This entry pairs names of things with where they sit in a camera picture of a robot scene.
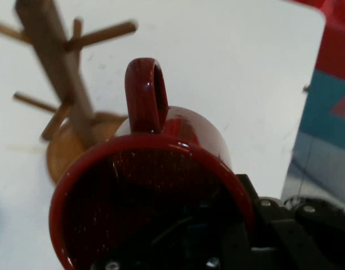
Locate wooden mug tree stand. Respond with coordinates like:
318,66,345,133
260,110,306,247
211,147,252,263
0,0,139,186

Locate teal foam floor mat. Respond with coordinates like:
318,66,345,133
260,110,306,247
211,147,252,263
295,69,345,154

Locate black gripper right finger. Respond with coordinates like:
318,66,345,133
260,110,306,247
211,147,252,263
234,173,345,270

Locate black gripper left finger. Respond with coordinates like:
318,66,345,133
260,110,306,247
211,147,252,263
90,196,253,270

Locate red enamel mug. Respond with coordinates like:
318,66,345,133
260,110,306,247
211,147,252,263
48,57,256,270

